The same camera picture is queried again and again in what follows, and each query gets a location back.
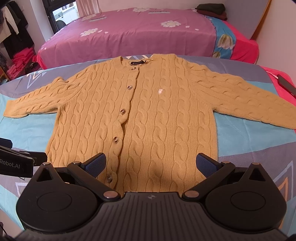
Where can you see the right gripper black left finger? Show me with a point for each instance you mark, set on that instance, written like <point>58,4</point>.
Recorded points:
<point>85,174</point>

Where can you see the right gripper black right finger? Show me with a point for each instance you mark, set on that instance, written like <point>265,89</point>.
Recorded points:
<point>215,174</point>

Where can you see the mustard cable-knit cardigan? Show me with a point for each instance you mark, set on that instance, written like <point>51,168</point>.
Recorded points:
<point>149,118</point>

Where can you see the pink clothes pile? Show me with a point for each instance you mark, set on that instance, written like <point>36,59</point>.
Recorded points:
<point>23,62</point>

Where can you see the hanging dark clothes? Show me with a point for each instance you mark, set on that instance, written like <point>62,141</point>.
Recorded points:
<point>14,34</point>

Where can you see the dark folded clothes pile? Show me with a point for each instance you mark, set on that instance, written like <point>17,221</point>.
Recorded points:
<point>213,10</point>

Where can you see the blue grey patterned bedsheet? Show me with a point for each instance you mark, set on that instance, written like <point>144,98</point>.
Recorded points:
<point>239,141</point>

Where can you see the black phone on bed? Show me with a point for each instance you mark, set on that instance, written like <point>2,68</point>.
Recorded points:
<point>286,85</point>

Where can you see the purple floral quilt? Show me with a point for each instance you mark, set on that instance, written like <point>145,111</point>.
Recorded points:
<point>137,31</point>

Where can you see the grey leaning board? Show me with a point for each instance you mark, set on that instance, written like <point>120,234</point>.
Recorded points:
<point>246,15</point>

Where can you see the window with dark frame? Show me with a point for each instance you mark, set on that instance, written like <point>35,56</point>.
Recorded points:
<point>60,13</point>

